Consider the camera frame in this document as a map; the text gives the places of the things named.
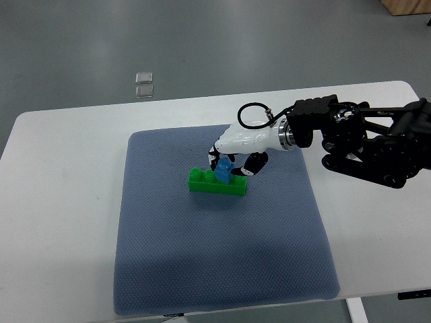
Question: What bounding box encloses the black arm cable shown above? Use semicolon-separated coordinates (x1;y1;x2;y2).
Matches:
237;102;290;130

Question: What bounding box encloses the white table leg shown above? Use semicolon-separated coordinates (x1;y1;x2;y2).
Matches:
345;297;368;323

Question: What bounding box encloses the small blue block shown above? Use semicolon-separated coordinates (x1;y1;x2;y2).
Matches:
214;158;234;184

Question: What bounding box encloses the wooden box corner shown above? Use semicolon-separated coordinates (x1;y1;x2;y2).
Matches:
380;0;431;16

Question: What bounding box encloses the metal floor plate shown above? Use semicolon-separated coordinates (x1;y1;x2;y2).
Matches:
135;71;153;84
135;85;154;98

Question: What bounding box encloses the blue grey foam mat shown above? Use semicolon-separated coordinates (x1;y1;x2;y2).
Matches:
114;125;340;316

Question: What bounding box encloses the lower metal floor plate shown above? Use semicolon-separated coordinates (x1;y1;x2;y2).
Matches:
135;85;154;98

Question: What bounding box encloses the black table control panel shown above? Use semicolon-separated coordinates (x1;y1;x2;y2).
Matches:
397;289;431;300

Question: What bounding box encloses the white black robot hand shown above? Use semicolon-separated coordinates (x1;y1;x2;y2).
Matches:
208;120;293;176

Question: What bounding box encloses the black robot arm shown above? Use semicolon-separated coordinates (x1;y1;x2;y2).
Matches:
282;94;430;188

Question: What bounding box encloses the long green block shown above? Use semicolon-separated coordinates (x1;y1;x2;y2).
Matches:
188;168;247;196

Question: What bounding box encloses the upper metal floor plate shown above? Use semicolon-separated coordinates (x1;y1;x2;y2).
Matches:
135;71;153;84

